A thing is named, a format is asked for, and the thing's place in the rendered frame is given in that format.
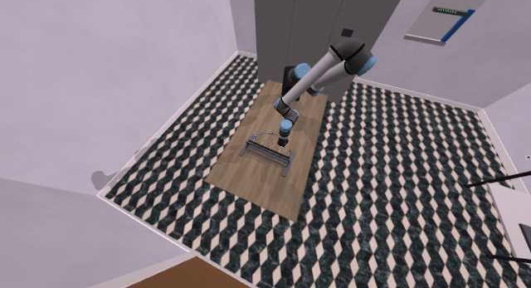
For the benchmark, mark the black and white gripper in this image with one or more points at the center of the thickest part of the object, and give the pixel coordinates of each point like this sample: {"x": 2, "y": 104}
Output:
{"x": 281, "y": 143}

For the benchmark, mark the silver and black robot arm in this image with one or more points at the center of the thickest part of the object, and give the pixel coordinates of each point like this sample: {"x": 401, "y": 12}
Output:
{"x": 357, "y": 60}

